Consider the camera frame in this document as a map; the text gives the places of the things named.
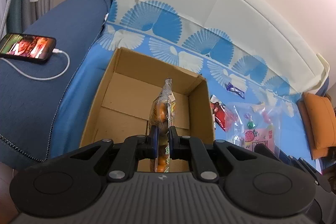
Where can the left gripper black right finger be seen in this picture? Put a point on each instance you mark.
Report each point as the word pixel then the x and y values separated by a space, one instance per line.
pixel 192 150

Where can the black smartphone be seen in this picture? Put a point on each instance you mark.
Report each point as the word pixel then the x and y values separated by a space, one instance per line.
pixel 25 47

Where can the blue fabric sofa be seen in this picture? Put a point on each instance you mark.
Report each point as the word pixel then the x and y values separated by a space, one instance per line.
pixel 31 93

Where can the orange cushion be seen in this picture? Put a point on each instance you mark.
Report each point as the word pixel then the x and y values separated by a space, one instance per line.
pixel 318 118

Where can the brown cardboard box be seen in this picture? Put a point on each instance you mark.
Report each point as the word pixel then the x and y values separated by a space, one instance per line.
pixel 130 84

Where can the purple candy bar wrapper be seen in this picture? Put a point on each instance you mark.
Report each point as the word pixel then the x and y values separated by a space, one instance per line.
pixel 231 88

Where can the clear bag mixed nuts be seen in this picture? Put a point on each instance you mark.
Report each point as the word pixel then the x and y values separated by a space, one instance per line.
pixel 162 116

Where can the dark red drink pouch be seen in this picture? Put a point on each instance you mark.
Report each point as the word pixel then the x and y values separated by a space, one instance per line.
pixel 218 109

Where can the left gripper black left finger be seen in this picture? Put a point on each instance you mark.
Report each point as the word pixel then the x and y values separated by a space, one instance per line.
pixel 127 155

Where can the blue white patterned sheet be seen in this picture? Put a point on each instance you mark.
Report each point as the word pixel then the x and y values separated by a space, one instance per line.
pixel 242 42

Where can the clear bag pink candies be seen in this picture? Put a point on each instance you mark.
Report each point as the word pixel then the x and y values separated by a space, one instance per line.
pixel 248 125

